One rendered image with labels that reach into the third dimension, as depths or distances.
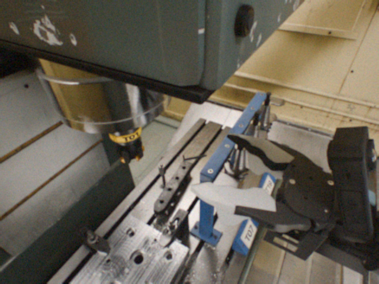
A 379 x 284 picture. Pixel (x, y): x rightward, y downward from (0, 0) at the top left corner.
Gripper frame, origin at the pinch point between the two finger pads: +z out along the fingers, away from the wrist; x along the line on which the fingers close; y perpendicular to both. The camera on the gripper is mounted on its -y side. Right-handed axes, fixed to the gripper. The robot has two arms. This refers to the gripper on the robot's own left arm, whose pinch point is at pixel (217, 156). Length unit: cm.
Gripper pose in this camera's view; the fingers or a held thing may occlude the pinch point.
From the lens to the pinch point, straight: 29.4
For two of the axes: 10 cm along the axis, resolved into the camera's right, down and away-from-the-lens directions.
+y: -0.1, 7.3, 6.8
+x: 5.1, -5.8, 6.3
